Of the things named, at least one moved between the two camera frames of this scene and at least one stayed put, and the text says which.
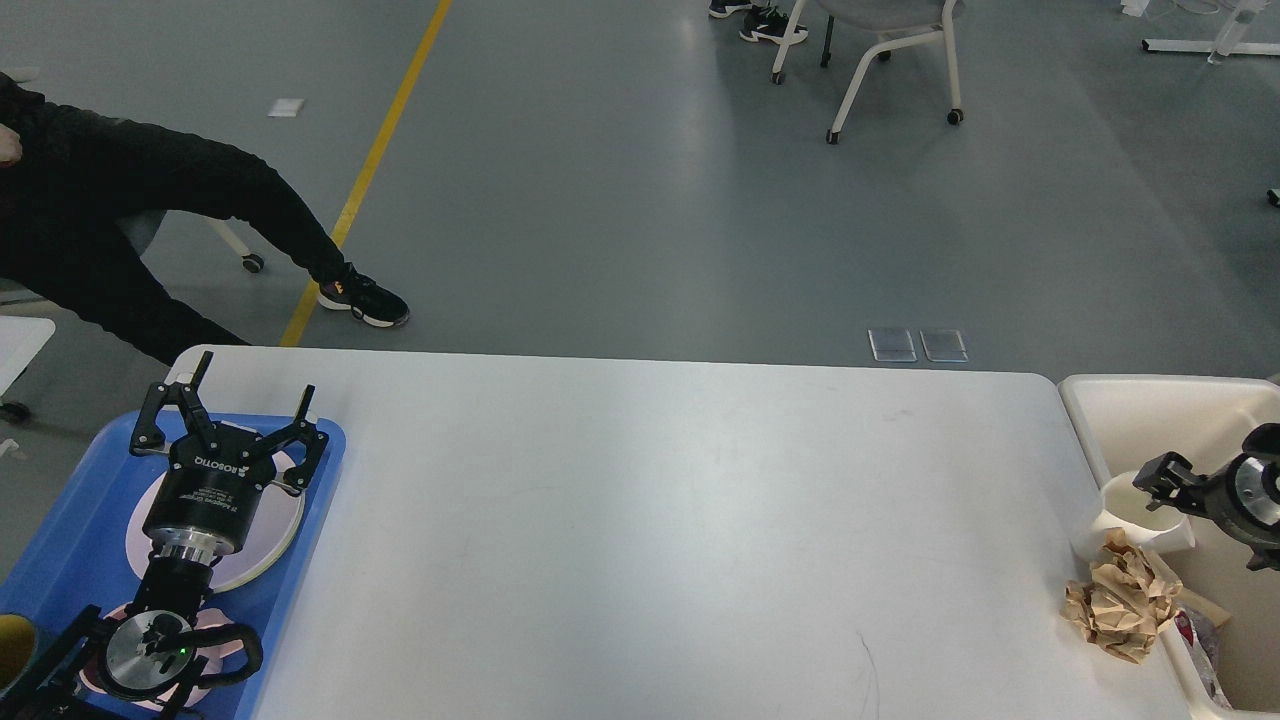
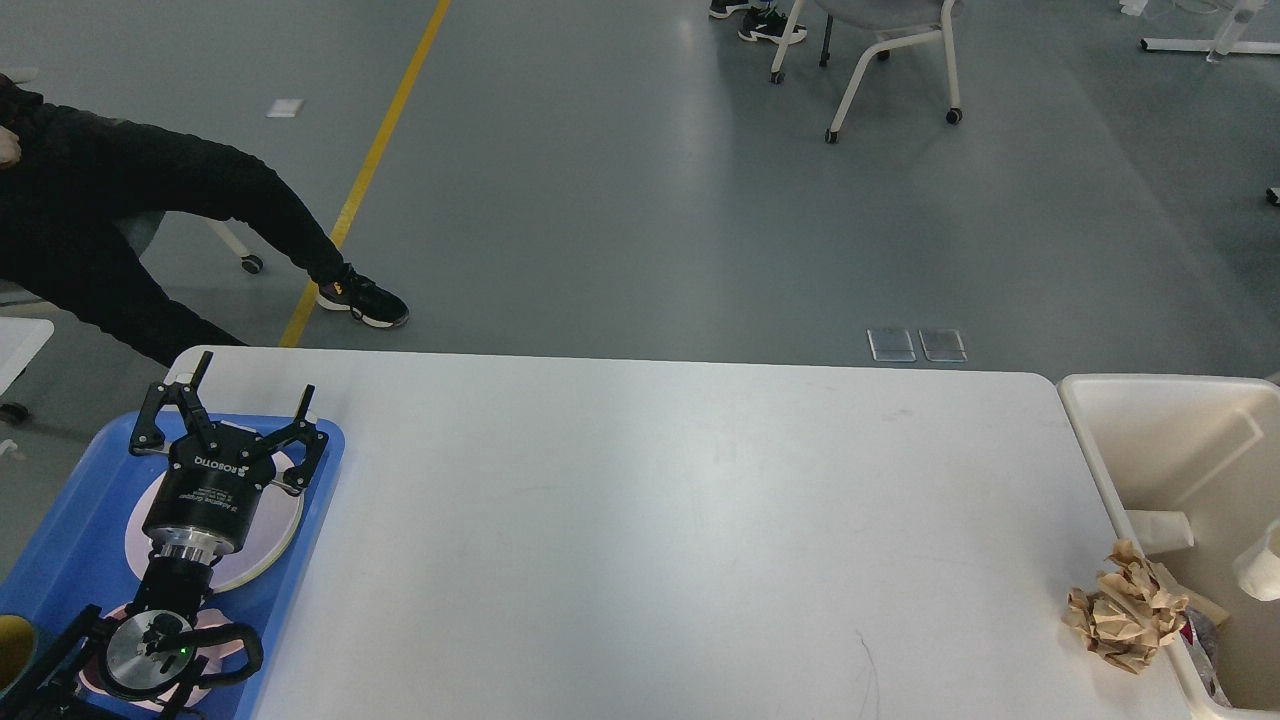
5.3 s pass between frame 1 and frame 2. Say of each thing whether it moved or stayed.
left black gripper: stayed
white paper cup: moved
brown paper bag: stayed
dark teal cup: stayed
